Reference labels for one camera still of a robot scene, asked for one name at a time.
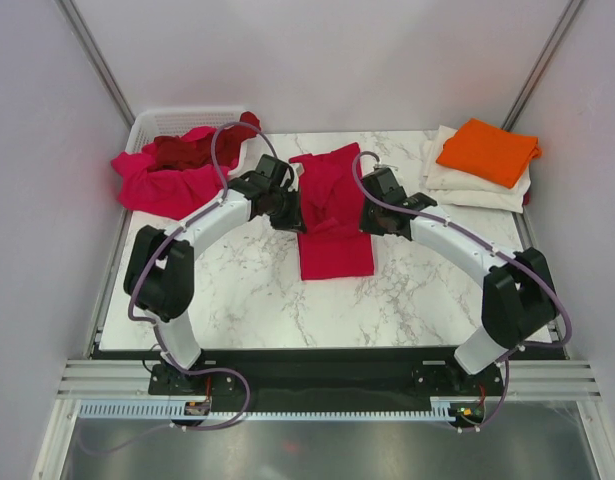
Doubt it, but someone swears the crimson red t shirt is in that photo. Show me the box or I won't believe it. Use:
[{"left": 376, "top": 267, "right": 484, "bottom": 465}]
[{"left": 290, "top": 143, "right": 375, "bottom": 281}]

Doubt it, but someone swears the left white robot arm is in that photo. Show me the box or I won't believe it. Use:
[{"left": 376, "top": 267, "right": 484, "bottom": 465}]
[{"left": 123, "top": 154, "right": 306, "bottom": 393}]

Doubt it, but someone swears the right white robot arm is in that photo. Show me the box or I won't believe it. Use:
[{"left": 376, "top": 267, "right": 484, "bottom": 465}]
[{"left": 356, "top": 167, "right": 558, "bottom": 394}]

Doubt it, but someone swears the folded white t shirt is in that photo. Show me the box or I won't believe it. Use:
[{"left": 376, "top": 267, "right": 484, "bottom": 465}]
[{"left": 421, "top": 125, "right": 531, "bottom": 213}]

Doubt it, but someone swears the pink magenta t shirt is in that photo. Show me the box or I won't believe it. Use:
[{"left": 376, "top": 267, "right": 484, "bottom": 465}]
[{"left": 111, "top": 152, "right": 221, "bottom": 220}]

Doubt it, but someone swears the dark red t shirt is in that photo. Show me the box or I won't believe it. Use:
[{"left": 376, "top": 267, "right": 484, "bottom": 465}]
[{"left": 142, "top": 125, "right": 257, "bottom": 171}]

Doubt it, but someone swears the folded orange t shirt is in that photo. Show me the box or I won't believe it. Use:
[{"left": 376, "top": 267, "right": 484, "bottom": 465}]
[{"left": 437, "top": 118, "right": 542, "bottom": 189}]

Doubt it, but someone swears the white plastic laundry basket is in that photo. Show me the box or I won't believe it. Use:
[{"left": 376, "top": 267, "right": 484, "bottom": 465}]
[{"left": 125, "top": 106, "right": 246, "bottom": 177}]

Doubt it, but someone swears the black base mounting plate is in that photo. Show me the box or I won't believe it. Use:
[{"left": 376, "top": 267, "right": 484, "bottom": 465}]
[{"left": 148, "top": 347, "right": 503, "bottom": 410}]

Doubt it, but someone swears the left wall aluminium rail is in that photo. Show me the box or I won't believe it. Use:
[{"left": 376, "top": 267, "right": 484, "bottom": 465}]
[{"left": 55, "top": 0, "right": 135, "bottom": 128}]

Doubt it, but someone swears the wall aluminium rail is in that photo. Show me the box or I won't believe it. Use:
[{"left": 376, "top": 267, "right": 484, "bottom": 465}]
[
  {"left": 501, "top": 0, "right": 587, "bottom": 132},
  {"left": 55, "top": 0, "right": 135, "bottom": 128}
]

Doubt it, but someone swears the aluminium frame extrusion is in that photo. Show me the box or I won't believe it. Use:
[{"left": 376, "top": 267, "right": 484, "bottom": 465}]
[{"left": 57, "top": 360, "right": 601, "bottom": 402}]

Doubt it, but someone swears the right wall aluminium rail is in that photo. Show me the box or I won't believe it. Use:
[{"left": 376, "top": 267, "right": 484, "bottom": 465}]
[{"left": 501, "top": 0, "right": 587, "bottom": 132}]

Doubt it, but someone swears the white slotted cable duct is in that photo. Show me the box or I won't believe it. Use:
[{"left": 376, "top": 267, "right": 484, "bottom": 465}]
[{"left": 76, "top": 397, "right": 482, "bottom": 422}]

